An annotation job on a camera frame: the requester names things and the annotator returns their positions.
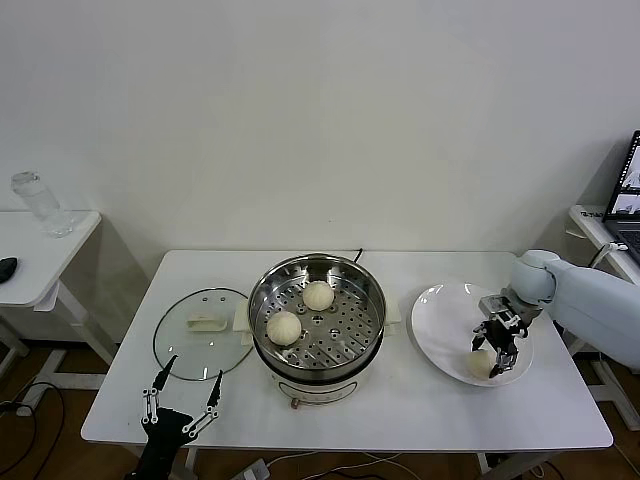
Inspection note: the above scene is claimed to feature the perforated steel steamer basket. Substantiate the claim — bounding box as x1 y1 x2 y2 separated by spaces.
248 254 388 375

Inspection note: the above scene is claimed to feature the glass lid with cream handle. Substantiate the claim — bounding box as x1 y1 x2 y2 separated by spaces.
152 285 255 384

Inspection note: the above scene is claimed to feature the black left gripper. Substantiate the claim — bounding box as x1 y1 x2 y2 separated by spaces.
132 354 225 480

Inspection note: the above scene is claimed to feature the clear plastic water bottle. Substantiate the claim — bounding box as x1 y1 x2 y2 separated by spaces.
10 170 75 239

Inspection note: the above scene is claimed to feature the white floor power strip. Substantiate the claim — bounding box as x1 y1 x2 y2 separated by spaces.
234 457 274 480

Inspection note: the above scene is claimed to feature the black floor cable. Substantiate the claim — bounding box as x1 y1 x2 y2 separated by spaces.
0 382 67 480

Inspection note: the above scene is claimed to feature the open dark laptop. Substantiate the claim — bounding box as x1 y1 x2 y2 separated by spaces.
602 130 640 264

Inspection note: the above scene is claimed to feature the white steamed baozi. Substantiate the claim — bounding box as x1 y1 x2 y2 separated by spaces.
302 281 335 311
464 349 496 380
266 311 303 347

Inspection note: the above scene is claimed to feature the white side table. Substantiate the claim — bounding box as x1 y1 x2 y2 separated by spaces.
568 204 640 431
0 209 119 396

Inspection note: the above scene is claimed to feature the white round plate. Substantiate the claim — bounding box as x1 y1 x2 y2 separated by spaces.
410 282 535 387

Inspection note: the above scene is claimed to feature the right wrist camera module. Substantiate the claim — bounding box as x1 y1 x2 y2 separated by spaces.
478 294 521 326

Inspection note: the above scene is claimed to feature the white laptop cable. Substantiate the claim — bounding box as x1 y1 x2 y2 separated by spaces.
592 242 630 269

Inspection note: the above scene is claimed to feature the steel steamer pot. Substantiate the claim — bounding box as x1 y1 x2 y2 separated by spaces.
233 292 404 411

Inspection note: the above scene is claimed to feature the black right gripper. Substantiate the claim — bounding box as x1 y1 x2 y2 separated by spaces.
469 318 531 379

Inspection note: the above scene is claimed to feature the white floor cable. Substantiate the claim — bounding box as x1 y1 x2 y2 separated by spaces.
267 451 401 476

